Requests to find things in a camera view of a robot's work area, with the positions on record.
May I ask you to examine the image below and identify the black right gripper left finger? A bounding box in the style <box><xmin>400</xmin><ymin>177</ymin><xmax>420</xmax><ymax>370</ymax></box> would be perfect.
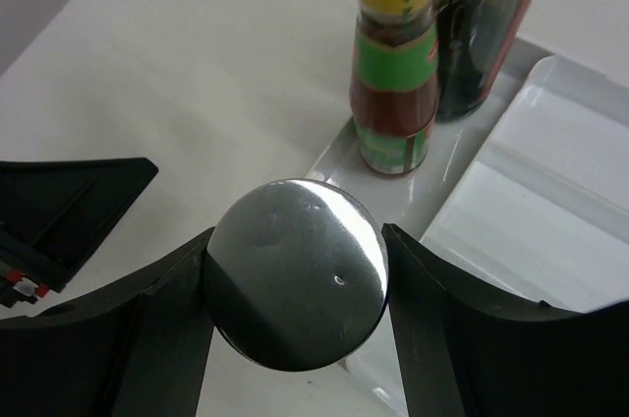
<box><xmin>1</xmin><ymin>232</ymin><xmax>213</xmax><ymax>416</ymax></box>

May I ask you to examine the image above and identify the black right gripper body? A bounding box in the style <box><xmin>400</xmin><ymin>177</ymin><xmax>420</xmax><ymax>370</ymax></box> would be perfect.
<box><xmin>1</xmin><ymin>157</ymin><xmax>158</xmax><ymax>308</ymax></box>

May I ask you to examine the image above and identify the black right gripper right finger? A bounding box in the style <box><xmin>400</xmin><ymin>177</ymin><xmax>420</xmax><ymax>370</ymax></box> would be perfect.
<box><xmin>382</xmin><ymin>224</ymin><xmax>628</xmax><ymax>416</ymax></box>

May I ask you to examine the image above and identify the silver lid blue label jar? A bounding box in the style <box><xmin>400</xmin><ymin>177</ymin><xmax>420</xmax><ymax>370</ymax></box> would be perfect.
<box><xmin>202</xmin><ymin>179</ymin><xmax>389</xmax><ymax>372</ymax></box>

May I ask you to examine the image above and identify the tall dark sauce bottle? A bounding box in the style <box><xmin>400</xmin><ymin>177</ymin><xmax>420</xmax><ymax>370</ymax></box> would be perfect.
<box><xmin>436</xmin><ymin>0</ymin><xmax>532</xmax><ymax>122</ymax></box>

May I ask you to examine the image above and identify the yellow cap chili sauce bottle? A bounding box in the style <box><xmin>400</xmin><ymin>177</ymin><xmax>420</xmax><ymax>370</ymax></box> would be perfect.
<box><xmin>349</xmin><ymin>0</ymin><xmax>440</xmax><ymax>176</ymax></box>

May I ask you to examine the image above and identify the white tiered organizer tray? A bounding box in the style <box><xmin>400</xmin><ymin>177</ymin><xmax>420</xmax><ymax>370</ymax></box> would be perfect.
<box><xmin>304</xmin><ymin>35</ymin><xmax>629</xmax><ymax>417</ymax></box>

